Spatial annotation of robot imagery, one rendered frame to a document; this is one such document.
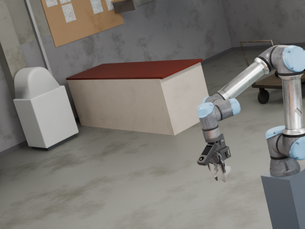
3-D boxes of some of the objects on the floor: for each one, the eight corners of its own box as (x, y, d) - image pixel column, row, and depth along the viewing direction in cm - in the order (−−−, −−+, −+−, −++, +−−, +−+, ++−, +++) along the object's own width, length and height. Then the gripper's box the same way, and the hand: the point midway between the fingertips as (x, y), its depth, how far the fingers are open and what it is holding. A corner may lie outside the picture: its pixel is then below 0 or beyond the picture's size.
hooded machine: (64, 132, 950) (41, 60, 917) (82, 135, 904) (59, 59, 871) (28, 149, 908) (2, 74, 875) (46, 152, 863) (19, 74, 830)
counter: (116, 108, 1016) (102, 63, 994) (216, 114, 822) (202, 58, 799) (80, 125, 969) (65, 78, 947) (177, 135, 775) (162, 76, 753)
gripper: (229, 133, 249) (239, 176, 254) (210, 131, 258) (221, 173, 263) (216, 141, 244) (227, 185, 249) (198, 139, 253) (209, 181, 258)
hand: (219, 179), depth 254 cm, fingers open, 4 cm apart
